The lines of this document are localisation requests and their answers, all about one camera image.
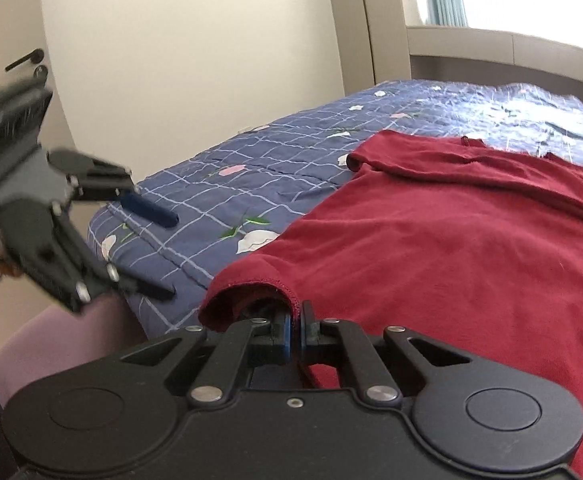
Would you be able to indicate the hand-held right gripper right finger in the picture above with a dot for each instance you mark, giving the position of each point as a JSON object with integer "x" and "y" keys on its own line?
{"x": 305, "y": 332}

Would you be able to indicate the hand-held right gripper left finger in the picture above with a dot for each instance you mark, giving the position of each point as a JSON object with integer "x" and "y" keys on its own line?
{"x": 286, "y": 334}

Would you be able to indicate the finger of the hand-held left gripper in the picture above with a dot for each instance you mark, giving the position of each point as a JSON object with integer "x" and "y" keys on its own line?
{"x": 149, "y": 210}
{"x": 66, "y": 260}

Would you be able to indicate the dark red long-sleeve shirt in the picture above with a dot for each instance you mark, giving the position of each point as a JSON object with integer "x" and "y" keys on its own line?
{"x": 446, "y": 260}

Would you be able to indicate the person's left hand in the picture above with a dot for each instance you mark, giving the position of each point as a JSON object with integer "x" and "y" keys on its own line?
{"x": 9, "y": 267}

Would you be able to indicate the person's pink clothing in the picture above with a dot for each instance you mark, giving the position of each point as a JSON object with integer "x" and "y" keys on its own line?
{"x": 61, "y": 340}

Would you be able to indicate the blue checked floral quilt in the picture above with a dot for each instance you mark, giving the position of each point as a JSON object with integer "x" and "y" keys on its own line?
{"x": 251, "y": 195}

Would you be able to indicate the white door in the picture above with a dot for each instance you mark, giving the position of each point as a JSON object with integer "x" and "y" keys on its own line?
{"x": 19, "y": 20}

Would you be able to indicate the tall beige wardrobe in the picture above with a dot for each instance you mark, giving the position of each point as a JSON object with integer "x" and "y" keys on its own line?
{"x": 386, "y": 20}

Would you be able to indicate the beige headboard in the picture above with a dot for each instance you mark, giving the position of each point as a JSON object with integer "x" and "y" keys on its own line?
{"x": 471, "y": 47}

